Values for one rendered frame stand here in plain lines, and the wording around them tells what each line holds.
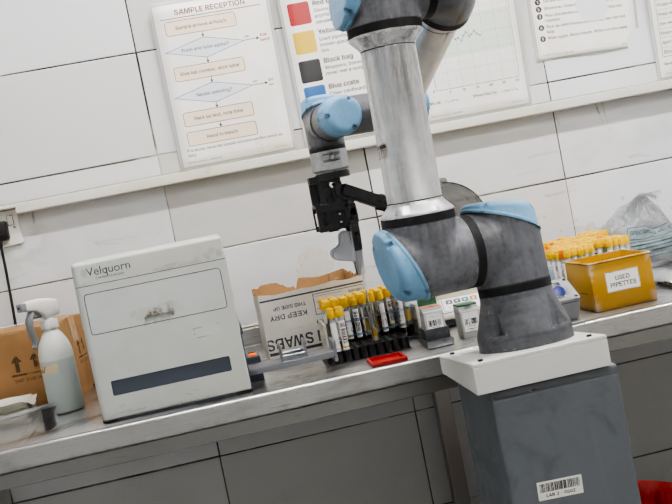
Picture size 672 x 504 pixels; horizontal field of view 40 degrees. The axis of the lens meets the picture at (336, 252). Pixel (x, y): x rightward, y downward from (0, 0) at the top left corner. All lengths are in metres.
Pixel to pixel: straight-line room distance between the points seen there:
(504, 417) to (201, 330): 0.61
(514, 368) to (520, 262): 0.17
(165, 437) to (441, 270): 0.63
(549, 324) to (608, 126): 1.23
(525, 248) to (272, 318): 0.75
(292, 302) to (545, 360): 0.78
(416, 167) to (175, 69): 1.10
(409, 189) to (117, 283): 0.61
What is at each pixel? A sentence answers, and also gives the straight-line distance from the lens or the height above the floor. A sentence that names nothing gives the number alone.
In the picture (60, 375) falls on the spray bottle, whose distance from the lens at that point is 1.97.
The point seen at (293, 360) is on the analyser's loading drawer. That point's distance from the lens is 1.75.
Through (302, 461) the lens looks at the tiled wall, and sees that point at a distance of 2.44.
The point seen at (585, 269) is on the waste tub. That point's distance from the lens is 1.90.
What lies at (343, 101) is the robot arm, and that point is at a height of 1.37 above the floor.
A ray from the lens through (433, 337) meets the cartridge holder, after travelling 1.82.
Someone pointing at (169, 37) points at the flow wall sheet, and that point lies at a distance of 2.38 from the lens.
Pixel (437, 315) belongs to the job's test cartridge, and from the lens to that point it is 1.82.
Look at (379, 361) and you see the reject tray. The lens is 1.77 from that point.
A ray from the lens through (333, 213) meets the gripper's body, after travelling 1.83.
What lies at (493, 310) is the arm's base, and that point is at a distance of 1.45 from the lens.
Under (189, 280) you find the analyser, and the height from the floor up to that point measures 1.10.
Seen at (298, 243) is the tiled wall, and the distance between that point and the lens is 2.36.
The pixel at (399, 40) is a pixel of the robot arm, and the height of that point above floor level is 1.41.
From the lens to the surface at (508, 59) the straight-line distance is 2.50.
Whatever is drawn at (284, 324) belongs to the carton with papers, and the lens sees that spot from 2.02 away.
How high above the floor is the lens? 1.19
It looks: 3 degrees down
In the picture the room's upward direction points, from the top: 11 degrees counter-clockwise
